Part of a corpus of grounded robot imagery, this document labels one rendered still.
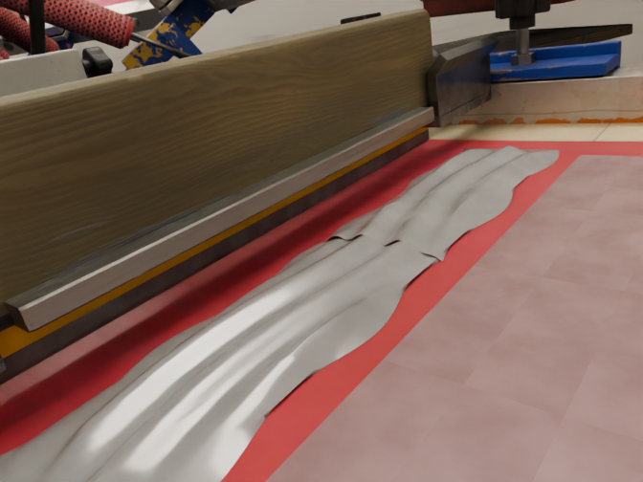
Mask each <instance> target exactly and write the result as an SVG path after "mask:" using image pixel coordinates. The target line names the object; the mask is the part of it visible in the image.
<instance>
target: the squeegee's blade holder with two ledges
mask: <svg viewBox="0 0 643 482"><path fill-rule="evenodd" d="M433 121H434V112H433V107H417V108H415V109H412V110H410V111H409V112H407V113H405V114H403V115H401V116H399V117H396V118H394V119H392V120H389V121H387V122H385V123H383V124H380V125H378V126H376V127H374V128H372V129H370V130H368V131H366V132H364V133H362V134H360V135H358V136H356V137H354V138H352V139H349V140H347V141H345V142H342V143H340V144H338V145H336V146H333V147H331V148H329V149H327V150H325V151H323V152H322V153H320V154H317V155H315V156H313V157H311V158H309V159H307V160H305V161H303V162H300V163H298V164H295V165H293V166H291V167H289V168H287V169H284V170H282V171H280V172H279V173H277V174H275V175H273V176H270V177H268V178H266V179H264V180H262V181H260V182H258V183H256V184H253V185H251V186H248V187H246V188H244V189H242V190H240V191H237V192H236V193H234V194H232V195H230V196H228V197H226V198H224V199H221V200H219V201H217V202H215V203H213V204H211V205H209V206H207V207H204V208H201V209H199V210H197V211H195V212H194V213H191V214H189V215H187V216H185V217H183V218H181V219H179V220H177V221H174V222H172V223H170V224H168V225H166V226H164V227H162V228H160V229H157V230H155V231H153V232H151V233H149V234H147V235H145V236H142V237H140V238H138V239H136V240H134V241H132V242H130V243H127V244H125V245H123V246H121V247H119V248H117V249H115V250H113V251H111V252H108V253H106V254H104V255H102V256H100V257H98V258H95V259H93V260H91V261H89V262H87V263H85V264H83V265H81V266H78V267H76V268H74V269H72V270H71V271H69V272H67V273H65V274H61V275H59V276H57V277H55V278H53V279H51V280H48V281H46V282H44V283H42V284H40V285H38V286H36V287H34V288H31V289H30V290H28V291H26V292H24V293H22V294H20V295H18V296H14V297H12V298H10V299H8V300H6V301H4V302H5V303H6V305H7V307H8V309H9V312H10V314H11V317H12V319H13V321H14V325H15V326H17V327H19V328H21V329H23V330H24V331H26V332H28V333H31V332H34V331H36V330H38V329H40V328H42V327H44V326H46V325H48V324H50V323H51V322H53V321H55V320H57V319H59V318H62V317H64V316H66V315H67V314H69V313H71V312H73V311H75V310H76V309H78V308H80V307H82V306H84V305H85V304H87V303H89V302H91V301H93V300H95V299H97V298H99V297H101V296H103V295H105V294H107V293H109V292H111V291H113V290H115V289H117V288H119V287H120V286H121V285H123V284H125V283H127V282H129V281H131V280H133V279H135V278H137V277H138V276H140V275H142V274H145V273H147V272H149V271H151V270H153V269H154V268H156V267H158V266H160V265H162V264H164V263H166V262H167V261H169V260H171V259H172V258H174V257H176V256H178V255H180V254H182V253H184V252H187V251H189V250H190V249H192V248H194V247H196V246H198V245H200V244H202V243H204V242H206V241H207V240H209V239H211V238H213V237H214V236H216V235H218V234H220V233H222V232H224V231H225V230H228V229H230V228H232V227H234V226H236V225H238V224H240V223H241V222H243V221H245V220H247V219H249V218H251V217H253V216H255V215H257V214H259V213H260V212H261V211H263V210H265V209H267V208H270V207H272V206H274V205H276V204H277V203H279V202H281V201H283V200H285V199H287V198H289V197H291V196H293V195H294V194H296V193H298V192H300V191H302V190H304V189H306V188H308V187H310V186H311V185H313V184H315V183H317V182H319V181H321V180H323V179H325V178H327V177H328V176H330V175H332V174H334V173H336V172H338V171H340V170H342V169H344V168H346V167H347V166H349V165H351V164H354V163H356V162H358V161H360V160H361V159H363V158H364V157H366V156H368V155H370V154H372V153H374V152H376V151H378V150H380V149H381V148H383V147H385V146H387V145H389V144H391V143H393V142H396V141H398V140H399V139H401V138H403V137H405V136H407V135H408V134H410V133H412V132H414V131H416V130H417V129H419V128H421V127H423V126H425V125H427V124H429V123H431V122H433Z"/></svg>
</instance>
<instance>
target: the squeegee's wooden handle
mask: <svg viewBox="0 0 643 482"><path fill-rule="evenodd" d="M432 64H433V55H432V32H431V19H430V15H429V13H428V12H427V11H426V10H424V9H416V10H410V11H399V12H396V13H391V14H386V15H382V16H377V17H372V18H368V19H364V20H359V21H354V22H350V23H345V24H341V25H337V26H332V27H327V28H323V29H318V30H314V31H310V32H305V33H297V34H292V35H287V36H283V37H279V38H274V39H269V40H265V41H260V42H256V43H252V44H247V45H242V46H238V47H233V48H229V49H225V50H220V51H215V52H211V53H206V54H201V55H194V56H189V57H184V58H180V59H175V60H170V61H167V62H162V63H157V64H153V65H148V66H143V67H140V68H135V69H130V70H126V71H121V72H117V73H112V74H108V75H103V76H98V77H90V78H86V79H82V80H77V81H72V82H68V83H63V84H58V85H55V86H50V87H45V88H41V89H36V90H31V91H27V92H23V93H18V94H13V95H9V96H4V97H0V332H2V331H4V330H6V329H8V328H9V327H11V326H13V325H14V321H13V319H12V317H11V314H10V312H9V309H8V307H7V305H6V303H5V302H4V301H6V300H8V299H10V298H12V297H14V296H18V295H20V294H22V293H24V292H26V291H28V290H30V289H31V288H34V287H36V286H38V285H40V284H42V283H44V282H46V281H48V280H51V279H53V278H55V277H57V276H59V275H61V274H65V273H67V272H69V271H71V270H72V269H74V268H76V267H78V266H81V265H83V264H85V263H87V262H89V261H91V260H93V259H95V258H98V257H100V256H102V255H104V254H106V253H108V252H111V251H113V250H115V249H117V248H119V247H121V246H123V245H125V244H127V243H130V242H132V241H134V240H136V239H138V238H140V237H142V236H145V235H147V234H149V233H151V232H153V231H155V230H157V229H160V228H162V227H164V226H166V225H168V224H170V223H172V222H174V221H177V220H179V219H181V218H183V217H185V216H187V215H189V214H191V213H194V212H195V211H197V210H199V209H201V208H204V207H207V206H209V205H211V204H213V203H215V202H217V201H219V200H221V199H224V198H226V197H228V196H230V195H232V194H234V193H236V192H237V191H240V190H242V189H244V188H246V187H248V186H251V185H253V184H256V183H258V182H260V181H262V180H264V179H266V178H268V177H270V176H273V175H275V174H277V173H279V172H280V171H282V170H284V169H287V168H289V167H291V166H293V165H295V164H298V163H300V162H303V161H305V160H307V159H309V158H311V157H313V156H315V155H317V154H320V153H322V152H323V151H325V150H327V149H329V148H331V147H333V146H336V145H338V144H340V143H342V142H345V141H347V140H349V139H352V138H354V137H356V136H358V135H360V134H362V133H364V132H366V131H368V130H370V129H372V128H374V127H376V126H378V125H380V124H383V123H385V122H387V121H390V120H392V119H394V118H396V117H399V116H401V115H403V114H405V113H407V112H409V111H410V110H412V109H415V108H417V107H430V102H429V90H428V79H427V71H428V70H429V68H430V67H431V66H432Z"/></svg>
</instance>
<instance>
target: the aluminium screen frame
mask: <svg viewBox="0 0 643 482"><path fill-rule="evenodd" d="M491 96H492V98H491V99H490V100H488V101H486V102H484V103H483V104H481V105H480V106H478V107H476V108H475V109H473V110H471V111H469V112H467V113H466V114H464V115H462V116H460V117H458V118H457V119H455V120H452V121H451V122H449V123H447V124H445V125H453V124H539V123H625V122H643V67H630V68H615V69H612V70H611V71H609V72H608V73H607V74H605V75H604V76H596V77H565V78H550V79H534V80H519V81H503V82H491Z"/></svg>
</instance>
